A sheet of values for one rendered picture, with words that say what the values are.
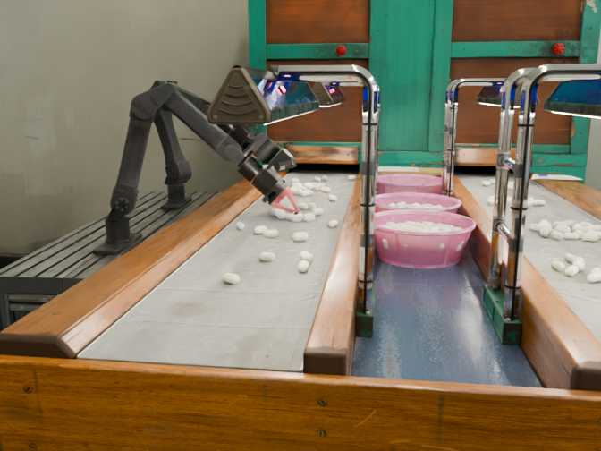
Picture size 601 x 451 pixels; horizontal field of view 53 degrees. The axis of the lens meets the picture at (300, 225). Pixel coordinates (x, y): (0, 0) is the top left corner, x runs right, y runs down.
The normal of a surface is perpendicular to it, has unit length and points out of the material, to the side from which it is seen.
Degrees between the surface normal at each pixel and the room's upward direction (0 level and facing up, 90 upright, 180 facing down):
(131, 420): 91
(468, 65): 90
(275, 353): 0
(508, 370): 0
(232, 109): 90
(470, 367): 0
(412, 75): 90
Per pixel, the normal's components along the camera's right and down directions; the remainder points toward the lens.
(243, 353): 0.00, -0.98
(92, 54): -0.07, 0.22
